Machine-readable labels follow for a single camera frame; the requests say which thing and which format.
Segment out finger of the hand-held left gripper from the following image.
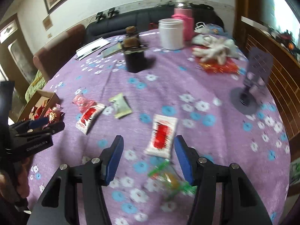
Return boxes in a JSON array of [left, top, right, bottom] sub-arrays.
[[30, 121, 65, 137], [14, 118, 49, 132]]

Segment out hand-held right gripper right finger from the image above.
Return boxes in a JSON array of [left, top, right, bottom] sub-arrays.
[[175, 135, 273, 225]]

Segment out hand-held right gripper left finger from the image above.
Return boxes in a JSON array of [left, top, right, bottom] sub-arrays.
[[27, 135, 124, 225]]

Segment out pile of red snack packets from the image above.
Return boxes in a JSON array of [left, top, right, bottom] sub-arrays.
[[30, 105, 65, 125]]

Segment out cardboard box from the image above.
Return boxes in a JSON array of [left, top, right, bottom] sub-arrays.
[[17, 90, 60, 122]]

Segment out clear green snack packet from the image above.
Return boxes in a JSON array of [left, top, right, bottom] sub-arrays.
[[147, 159, 198, 203]]

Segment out white red snack packet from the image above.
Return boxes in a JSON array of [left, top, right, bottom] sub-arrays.
[[75, 103, 106, 135], [143, 114, 179, 159]]

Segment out pink cartoon snack packet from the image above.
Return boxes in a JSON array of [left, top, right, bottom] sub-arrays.
[[72, 95, 96, 113]]

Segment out pale green snack packet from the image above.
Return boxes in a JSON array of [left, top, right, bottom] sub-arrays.
[[108, 93, 132, 119]]

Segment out person's left hand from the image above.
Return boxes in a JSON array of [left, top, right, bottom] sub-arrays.
[[16, 158, 32, 198]]

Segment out green patterned cushion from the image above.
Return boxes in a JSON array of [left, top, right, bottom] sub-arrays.
[[24, 71, 47, 102]]

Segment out purple floral tablecloth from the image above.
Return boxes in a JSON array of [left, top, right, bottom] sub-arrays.
[[27, 29, 291, 225]]

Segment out brown upholstered chair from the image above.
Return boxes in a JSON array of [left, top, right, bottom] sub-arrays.
[[33, 24, 86, 81]]

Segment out wooden door with glass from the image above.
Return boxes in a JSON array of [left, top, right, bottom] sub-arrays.
[[0, 13, 34, 85]]

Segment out black pen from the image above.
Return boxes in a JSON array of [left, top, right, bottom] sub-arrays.
[[81, 46, 104, 55]]

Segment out white paper notebook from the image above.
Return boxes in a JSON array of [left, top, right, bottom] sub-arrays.
[[76, 37, 110, 60]]

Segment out smartphone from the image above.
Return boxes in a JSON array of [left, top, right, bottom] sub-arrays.
[[102, 44, 124, 58]]

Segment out red foil packet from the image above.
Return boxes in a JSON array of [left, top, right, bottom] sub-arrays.
[[199, 58, 240, 75]]

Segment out dark jar with cork lid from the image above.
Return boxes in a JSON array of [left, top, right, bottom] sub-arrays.
[[122, 36, 149, 73], [125, 26, 139, 38]]

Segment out white gloves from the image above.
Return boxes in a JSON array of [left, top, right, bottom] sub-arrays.
[[192, 34, 240, 64]]

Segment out white plastic jar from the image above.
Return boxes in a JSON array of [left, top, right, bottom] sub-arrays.
[[158, 18, 185, 50]]

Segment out wooden slatted chair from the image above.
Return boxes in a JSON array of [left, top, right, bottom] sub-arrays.
[[241, 16, 300, 141]]

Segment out black sofa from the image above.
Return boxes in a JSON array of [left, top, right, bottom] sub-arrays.
[[85, 4, 226, 38]]

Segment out white face mask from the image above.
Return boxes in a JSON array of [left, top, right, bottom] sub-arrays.
[[194, 22, 209, 34]]

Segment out blue printed packet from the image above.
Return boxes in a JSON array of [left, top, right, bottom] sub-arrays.
[[206, 23, 226, 36]]

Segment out pink thermos bottle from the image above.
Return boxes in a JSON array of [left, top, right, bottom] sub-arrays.
[[171, 0, 195, 42]]

